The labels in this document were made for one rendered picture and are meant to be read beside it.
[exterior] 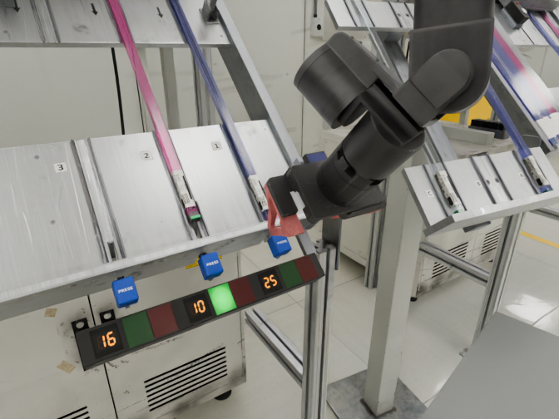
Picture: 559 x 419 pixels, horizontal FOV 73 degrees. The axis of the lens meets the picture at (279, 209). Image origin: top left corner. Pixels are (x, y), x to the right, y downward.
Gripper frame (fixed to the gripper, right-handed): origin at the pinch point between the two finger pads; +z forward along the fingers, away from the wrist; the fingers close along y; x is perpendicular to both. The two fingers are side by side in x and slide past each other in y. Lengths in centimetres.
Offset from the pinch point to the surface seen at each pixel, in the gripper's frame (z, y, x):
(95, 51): 125, -9, -162
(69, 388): 61, 32, 4
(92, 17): 8.6, 15.2, -46.0
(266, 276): 10.0, 3.3, 3.6
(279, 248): 7.9, 0.7, 0.7
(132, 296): 7.9, 21.4, 1.1
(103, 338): 10.1, 25.4, 4.3
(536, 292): 68, -140, 38
